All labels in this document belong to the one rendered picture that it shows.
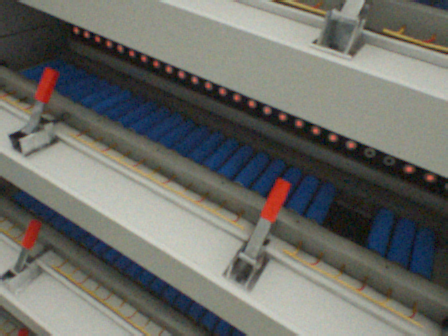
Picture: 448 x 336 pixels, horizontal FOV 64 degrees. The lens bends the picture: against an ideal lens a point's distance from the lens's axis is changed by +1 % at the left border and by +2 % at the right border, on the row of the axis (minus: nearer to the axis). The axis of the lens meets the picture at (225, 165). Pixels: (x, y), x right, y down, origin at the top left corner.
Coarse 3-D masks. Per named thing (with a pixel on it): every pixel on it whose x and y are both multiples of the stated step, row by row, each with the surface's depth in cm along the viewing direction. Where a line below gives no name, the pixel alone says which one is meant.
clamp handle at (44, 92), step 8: (48, 72) 37; (56, 72) 37; (48, 80) 37; (56, 80) 37; (40, 88) 37; (48, 88) 37; (40, 96) 37; (48, 96) 37; (40, 104) 37; (32, 112) 37; (40, 112) 37; (32, 120) 37; (32, 128) 37; (40, 128) 39
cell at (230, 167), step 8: (240, 152) 41; (248, 152) 41; (232, 160) 39; (240, 160) 40; (248, 160) 41; (224, 168) 38; (232, 168) 38; (240, 168) 39; (224, 176) 37; (232, 176) 38
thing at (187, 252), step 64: (0, 64) 46; (128, 64) 49; (0, 128) 41; (64, 128) 42; (256, 128) 43; (64, 192) 35; (128, 192) 36; (192, 192) 37; (128, 256) 35; (192, 256) 31; (256, 320) 29; (320, 320) 28
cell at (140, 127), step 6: (162, 108) 45; (150, 114) 44; (156, 114) 44; (162, 114) 44; (168, 114) 45; (144, 120) 43; (150, 120) 43; (156, 120) 44; (162, 120) 44; (132, 126) 41; (138, 126) 41; (144, 126) 42; (150, 126) 43; (138, 132) 41; (144, 132) 42
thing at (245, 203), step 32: (0, 96) 44; (32, 96) 43; (96, 128) 40; (160, 160) 37; (224, 192) 35; (256, 224) 35; (288, 224) 33; (320, 256) 32; (352, 256) 31; (352, 288) 30; (384, 288) 31; (416, 288) 29
